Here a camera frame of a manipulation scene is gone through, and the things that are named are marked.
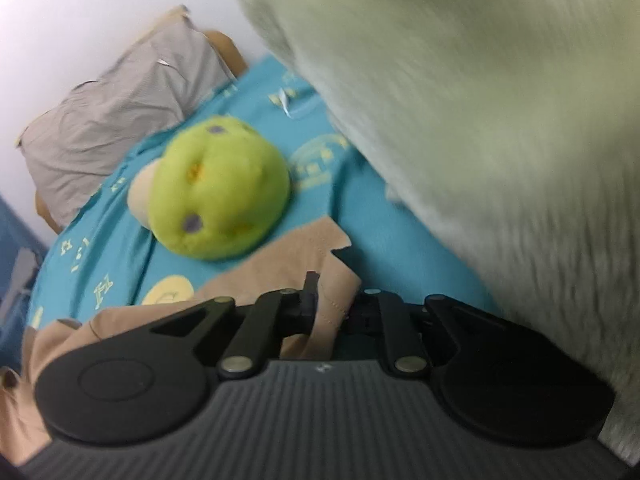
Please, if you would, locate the tan sweatshirt garment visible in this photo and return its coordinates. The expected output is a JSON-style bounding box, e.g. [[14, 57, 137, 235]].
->
[[1, 217, 361, 465]]

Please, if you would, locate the green plush toy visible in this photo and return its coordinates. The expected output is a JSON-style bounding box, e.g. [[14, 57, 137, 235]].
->
[[127, 116, 292, 260]]

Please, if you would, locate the grey pillow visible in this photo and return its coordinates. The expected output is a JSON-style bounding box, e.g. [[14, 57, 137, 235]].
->
[[17, 6, 235, 229]]

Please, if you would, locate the pale green fluffy blanket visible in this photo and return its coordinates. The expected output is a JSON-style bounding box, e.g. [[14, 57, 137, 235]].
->
[[239, 0, 639, 464]]

